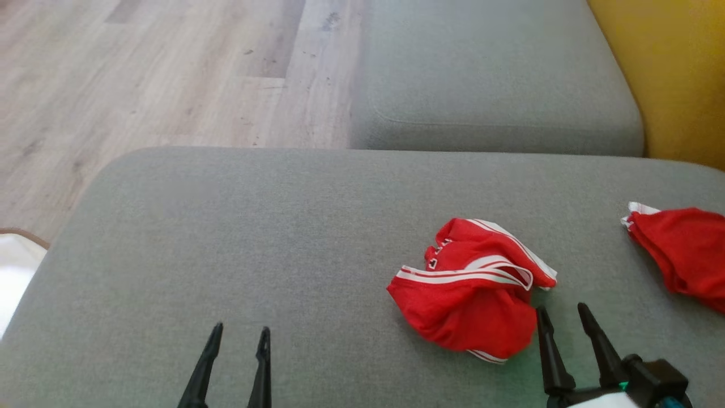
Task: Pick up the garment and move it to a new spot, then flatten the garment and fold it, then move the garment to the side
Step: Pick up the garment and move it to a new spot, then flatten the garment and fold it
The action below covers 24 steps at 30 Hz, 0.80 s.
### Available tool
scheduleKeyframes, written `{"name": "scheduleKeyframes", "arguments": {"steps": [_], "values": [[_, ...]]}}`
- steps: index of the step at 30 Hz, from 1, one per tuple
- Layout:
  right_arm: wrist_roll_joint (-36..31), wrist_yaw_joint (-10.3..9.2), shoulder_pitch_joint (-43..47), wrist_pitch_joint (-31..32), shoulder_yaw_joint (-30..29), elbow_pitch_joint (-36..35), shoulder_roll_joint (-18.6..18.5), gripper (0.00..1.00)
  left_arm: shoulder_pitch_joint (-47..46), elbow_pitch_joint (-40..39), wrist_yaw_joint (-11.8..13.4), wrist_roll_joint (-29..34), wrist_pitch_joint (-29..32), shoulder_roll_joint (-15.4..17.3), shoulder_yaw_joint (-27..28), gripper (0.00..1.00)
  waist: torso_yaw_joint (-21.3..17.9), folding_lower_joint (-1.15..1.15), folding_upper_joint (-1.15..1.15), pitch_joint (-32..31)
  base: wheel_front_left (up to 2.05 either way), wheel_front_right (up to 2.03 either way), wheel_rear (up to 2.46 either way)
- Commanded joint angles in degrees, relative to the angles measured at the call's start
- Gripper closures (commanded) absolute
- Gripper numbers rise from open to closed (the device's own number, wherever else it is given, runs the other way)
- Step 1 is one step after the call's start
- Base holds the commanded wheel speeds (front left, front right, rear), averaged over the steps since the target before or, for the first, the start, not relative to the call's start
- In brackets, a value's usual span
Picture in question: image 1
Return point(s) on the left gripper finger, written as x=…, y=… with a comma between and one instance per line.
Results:
x=201, y=374
x=261, y=374

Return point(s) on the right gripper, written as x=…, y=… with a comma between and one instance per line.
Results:
x=640, y=382

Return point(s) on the red jersey with white stripes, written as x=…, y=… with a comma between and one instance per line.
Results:
x=470, y=306

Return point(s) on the red shorts with white panels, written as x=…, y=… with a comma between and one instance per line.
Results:
x=685, y=255

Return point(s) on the large grey sofa seat cushion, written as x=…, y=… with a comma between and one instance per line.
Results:
x=283, y=226

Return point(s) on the white laundry basket brown rim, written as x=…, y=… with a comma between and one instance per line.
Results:
x=17, y=272

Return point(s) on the yellow cushion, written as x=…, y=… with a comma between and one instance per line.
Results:
x=674, y=73

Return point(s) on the small grey sofa cushion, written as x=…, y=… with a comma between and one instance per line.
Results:
x=487, y=68

